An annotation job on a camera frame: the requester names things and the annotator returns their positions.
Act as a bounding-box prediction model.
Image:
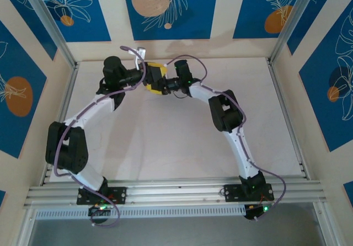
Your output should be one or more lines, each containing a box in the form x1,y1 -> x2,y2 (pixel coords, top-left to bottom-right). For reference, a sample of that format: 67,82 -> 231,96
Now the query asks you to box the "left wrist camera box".
135,46 -> 147,67

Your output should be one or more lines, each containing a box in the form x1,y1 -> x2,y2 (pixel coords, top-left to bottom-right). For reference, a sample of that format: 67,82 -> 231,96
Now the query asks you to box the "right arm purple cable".
165,54 -> 286,222

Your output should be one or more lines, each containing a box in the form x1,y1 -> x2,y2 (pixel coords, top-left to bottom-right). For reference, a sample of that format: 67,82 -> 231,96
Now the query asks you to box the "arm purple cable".
52,45 -> 146,227
165,54 -> 286,222

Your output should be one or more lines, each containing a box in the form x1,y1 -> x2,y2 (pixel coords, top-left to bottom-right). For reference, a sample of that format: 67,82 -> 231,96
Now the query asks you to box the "aluminium table side rail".
266,58 -> 309,180
41,62 -> 79,186

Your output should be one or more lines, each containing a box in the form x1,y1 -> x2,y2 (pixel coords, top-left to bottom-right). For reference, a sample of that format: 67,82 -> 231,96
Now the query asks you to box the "long aluminium base rail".
23,177 -> 329,210

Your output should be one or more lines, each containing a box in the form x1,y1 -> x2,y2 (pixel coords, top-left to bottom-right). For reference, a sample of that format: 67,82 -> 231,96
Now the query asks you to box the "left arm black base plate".
76,186 -> 127,205

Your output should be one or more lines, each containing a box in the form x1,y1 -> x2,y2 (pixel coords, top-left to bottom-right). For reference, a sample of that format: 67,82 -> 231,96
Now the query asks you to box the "aluminium frame post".
269,0 -> 320,65
20,0 -> 79,67

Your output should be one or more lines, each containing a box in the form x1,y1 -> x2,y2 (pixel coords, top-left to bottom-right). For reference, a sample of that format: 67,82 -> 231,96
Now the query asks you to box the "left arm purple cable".
52,45 -> 146,227

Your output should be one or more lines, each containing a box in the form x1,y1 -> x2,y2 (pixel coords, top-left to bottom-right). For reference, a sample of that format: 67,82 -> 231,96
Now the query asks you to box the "white slotted cable duct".
35,205 -> 246,220

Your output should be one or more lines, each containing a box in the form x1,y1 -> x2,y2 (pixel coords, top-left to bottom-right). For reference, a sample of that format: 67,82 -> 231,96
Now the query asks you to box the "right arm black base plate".
223,184 -> 275,202

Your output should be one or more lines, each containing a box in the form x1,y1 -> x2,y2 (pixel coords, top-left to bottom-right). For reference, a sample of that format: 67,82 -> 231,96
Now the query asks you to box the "aluminium frame leg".
313,201 -> 339,246
15,207 -> 38,246

